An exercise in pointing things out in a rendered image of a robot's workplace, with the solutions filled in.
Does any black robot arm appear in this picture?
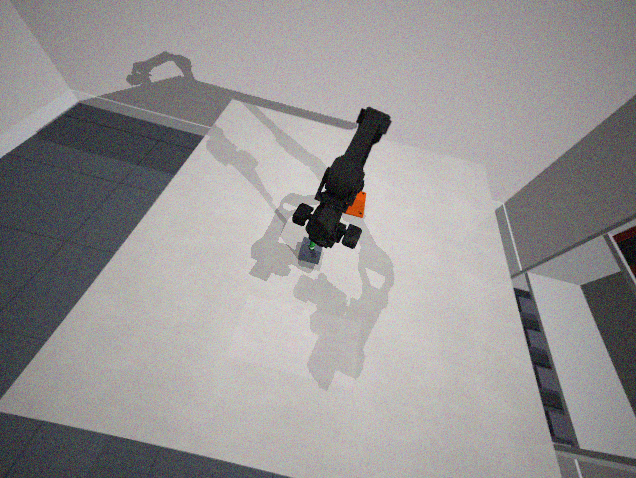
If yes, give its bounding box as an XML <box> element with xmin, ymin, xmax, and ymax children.
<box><xmin>305</xmin><ymin>107</ymin><xmax>391</xmax><ymax>249</ymax></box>

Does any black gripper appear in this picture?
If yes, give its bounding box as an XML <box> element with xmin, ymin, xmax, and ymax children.
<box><xmin>292</xmin><ymin>203</ymin><xmax>362</xmax><ymax>249</ymax></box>

